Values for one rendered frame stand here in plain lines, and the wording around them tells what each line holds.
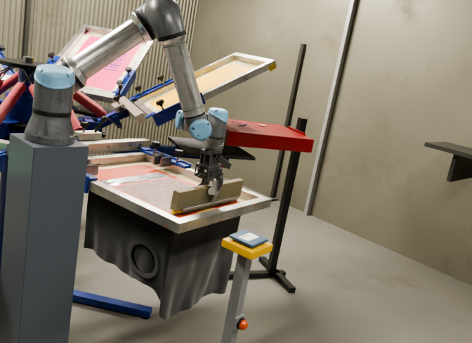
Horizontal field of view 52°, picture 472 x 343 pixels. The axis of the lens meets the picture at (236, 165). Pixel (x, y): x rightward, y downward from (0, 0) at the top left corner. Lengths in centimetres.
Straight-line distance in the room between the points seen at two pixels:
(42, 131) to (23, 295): 53
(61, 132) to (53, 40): 403
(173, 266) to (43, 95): 77
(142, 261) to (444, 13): 358
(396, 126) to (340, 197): 93
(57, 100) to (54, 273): 57
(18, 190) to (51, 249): 22
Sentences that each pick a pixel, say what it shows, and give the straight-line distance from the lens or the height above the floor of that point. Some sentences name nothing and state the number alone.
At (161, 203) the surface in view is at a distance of 192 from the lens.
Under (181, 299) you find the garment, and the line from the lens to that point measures 202.
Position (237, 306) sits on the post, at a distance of 177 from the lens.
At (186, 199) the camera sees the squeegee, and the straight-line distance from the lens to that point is 180.
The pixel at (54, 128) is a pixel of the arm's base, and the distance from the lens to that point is 159.
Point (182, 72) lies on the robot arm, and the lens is 162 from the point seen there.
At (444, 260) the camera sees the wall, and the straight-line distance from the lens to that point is 473.
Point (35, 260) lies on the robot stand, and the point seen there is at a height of 83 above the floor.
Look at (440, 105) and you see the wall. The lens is 462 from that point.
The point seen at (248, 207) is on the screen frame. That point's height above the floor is 98.
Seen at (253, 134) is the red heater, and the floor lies 110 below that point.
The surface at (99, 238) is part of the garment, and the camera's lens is 210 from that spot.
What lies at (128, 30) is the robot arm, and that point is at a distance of 172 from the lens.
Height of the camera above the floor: 158
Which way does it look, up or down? 13 degrees down
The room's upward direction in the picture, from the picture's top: 10 degrees clockwise
